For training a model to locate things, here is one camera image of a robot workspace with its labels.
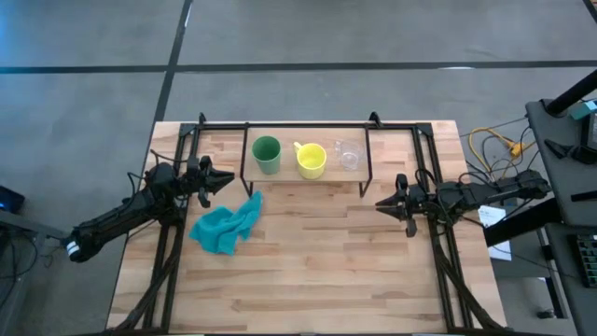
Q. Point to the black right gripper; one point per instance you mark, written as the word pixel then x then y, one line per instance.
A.
pixel 420 203

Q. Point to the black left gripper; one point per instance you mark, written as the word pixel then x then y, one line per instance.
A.
pixel 193 179

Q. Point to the green plastic cup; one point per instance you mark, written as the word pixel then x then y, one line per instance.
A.
pixel 267 154

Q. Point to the clear glass mug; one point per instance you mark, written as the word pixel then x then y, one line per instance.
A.
pixel 350 156

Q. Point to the yellow mug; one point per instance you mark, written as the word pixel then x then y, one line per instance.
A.
pixel 311 161

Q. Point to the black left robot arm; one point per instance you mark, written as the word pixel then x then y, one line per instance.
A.
pixel 121 214

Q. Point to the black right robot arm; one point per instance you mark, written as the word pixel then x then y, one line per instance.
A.
pixel 490 191

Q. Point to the wooden shelf with black legs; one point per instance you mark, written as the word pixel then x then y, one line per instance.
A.
pixel 289 176

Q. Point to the teal cloth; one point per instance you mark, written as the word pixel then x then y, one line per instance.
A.
pixel 224 226

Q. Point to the white paper sheet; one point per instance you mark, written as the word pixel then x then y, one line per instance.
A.
pixel 492 217

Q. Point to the black stand beam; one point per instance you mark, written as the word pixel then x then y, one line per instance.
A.
pixel 517 226

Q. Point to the black tool on side table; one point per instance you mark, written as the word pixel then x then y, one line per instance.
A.
pixel 566 150

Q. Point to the black caster wheel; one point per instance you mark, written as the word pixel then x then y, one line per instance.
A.
pixel 545 314

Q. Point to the grey side table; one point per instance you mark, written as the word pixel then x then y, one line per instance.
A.
pixel 583 179

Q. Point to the grey low table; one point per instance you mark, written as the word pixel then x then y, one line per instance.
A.
pixel 28 226

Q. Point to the green keyed device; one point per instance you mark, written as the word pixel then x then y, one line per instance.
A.
pixel 588 259

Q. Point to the black device with blue light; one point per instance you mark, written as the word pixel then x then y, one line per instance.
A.
pixel 11 200

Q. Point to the black pole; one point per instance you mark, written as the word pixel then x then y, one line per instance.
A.
pixel 571 95

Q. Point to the teal box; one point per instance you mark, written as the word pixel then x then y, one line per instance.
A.
pixel 585 109

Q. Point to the black metal table frame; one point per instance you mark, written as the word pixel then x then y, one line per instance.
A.
pixel 219 125

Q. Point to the black frame clamp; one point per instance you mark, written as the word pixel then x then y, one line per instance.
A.
pixel 202 118
pixel 374 118

